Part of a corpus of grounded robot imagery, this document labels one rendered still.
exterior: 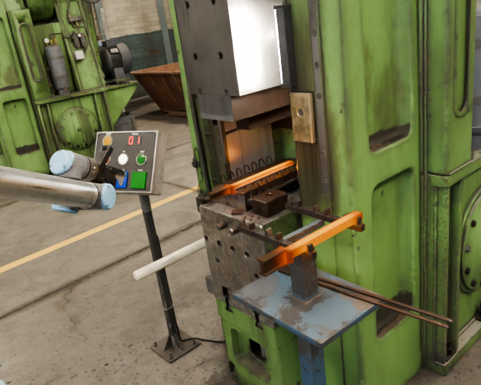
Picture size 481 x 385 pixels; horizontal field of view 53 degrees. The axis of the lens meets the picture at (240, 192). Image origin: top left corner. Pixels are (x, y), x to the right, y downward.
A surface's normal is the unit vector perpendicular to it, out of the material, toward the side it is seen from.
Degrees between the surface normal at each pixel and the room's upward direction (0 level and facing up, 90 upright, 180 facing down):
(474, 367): 0
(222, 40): 90
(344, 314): 0
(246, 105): 90
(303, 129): 90
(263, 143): 90
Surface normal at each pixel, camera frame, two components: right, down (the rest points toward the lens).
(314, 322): -0.13, -0.93
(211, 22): -0.74, 0.33
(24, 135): 0.59, 0.21
